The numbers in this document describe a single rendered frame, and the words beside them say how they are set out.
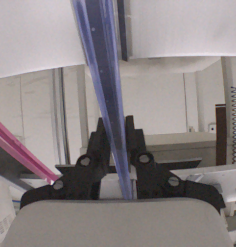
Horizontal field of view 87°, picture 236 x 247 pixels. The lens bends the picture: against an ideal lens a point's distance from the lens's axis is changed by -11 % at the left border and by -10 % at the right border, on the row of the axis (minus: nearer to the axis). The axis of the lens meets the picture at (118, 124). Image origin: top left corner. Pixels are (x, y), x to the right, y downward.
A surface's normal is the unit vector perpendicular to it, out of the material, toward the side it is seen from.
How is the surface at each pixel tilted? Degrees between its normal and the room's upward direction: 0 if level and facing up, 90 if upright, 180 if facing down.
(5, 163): 90
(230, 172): 44
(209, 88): 90
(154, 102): 90
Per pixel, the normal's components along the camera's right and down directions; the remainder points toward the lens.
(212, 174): 0.00, 0.75
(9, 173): 1.00, -0.07
